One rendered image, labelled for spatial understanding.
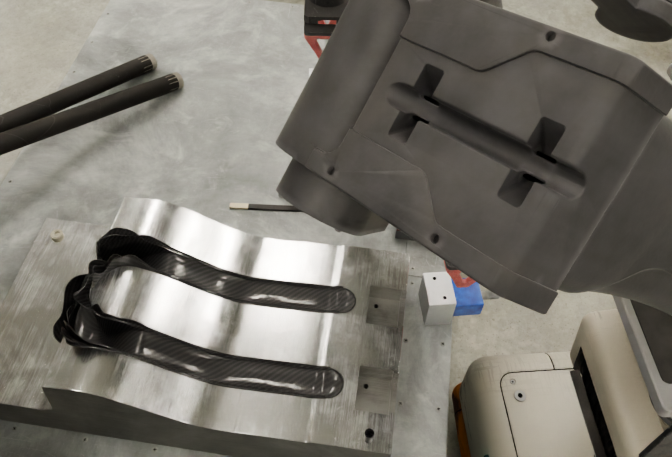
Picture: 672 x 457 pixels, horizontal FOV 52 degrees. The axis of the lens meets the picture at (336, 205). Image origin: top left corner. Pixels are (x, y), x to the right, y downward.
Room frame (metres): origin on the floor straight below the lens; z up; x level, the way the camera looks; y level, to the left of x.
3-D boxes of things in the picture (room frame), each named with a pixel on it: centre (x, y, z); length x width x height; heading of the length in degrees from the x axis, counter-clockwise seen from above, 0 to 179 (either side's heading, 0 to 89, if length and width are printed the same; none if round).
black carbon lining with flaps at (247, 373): (0.39, 0.15, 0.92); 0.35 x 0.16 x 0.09; 83
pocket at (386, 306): (0.42, -0.07, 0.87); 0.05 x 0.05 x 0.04; 83
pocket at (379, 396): (0.31, -0.05, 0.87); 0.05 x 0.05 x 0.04; 83
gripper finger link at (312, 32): (0.85, 0.02, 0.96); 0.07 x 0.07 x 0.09; 2
